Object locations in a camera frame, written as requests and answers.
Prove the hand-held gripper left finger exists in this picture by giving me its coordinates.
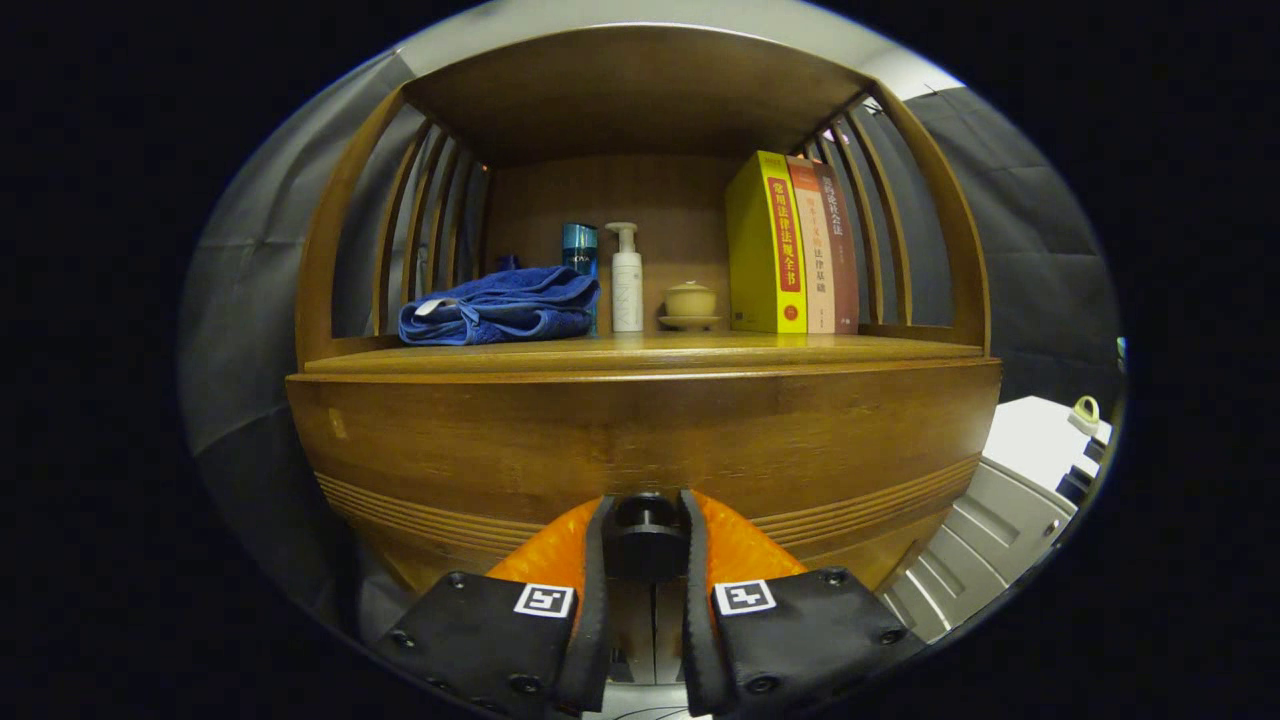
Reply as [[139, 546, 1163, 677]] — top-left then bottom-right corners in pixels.
[[372, 495, 616, 719]]

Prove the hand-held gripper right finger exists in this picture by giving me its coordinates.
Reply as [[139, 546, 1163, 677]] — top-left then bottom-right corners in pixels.
[[678, 488, 926, 719]]

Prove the wooden drawer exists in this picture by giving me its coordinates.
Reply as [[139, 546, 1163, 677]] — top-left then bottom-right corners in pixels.
[[285, 358, 1004, 601]]

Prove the wooden countertop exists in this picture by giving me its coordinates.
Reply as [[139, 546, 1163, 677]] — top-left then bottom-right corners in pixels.
[[303, 332, 986, 376]]

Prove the white side cabinet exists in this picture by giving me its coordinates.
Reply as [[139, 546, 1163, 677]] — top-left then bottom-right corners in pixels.
[[880, 395, 1113, 644]]

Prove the wooden cabinet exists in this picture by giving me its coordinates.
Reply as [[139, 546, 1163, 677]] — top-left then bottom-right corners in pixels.
[[285, 22, 1004, 691]]

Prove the beige lidded teacup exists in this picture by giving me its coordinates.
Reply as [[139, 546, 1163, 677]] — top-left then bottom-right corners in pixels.
[[658, 281, 722, 332]]

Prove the blue folded towel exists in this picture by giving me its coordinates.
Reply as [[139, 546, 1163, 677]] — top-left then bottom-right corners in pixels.
[[398, 265, 602, 347]]

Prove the white pump bottle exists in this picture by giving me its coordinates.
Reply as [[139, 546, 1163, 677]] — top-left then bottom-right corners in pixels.
[[605, 221, 645, 333]]

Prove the yellow book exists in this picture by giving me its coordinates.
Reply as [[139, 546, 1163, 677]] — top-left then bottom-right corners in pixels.
[[725, 150, 809, 335]]

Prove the blue glass bottle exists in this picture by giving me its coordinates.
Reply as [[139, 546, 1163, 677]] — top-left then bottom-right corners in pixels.
[[562, 222, 600, 337]]

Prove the orange and cream book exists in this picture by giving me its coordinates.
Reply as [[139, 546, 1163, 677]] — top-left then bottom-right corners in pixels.
[[786, 156, 837, 335]]

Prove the brown book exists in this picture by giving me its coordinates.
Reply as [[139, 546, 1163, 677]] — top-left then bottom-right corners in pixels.
[[812, 160, 861, 335]]

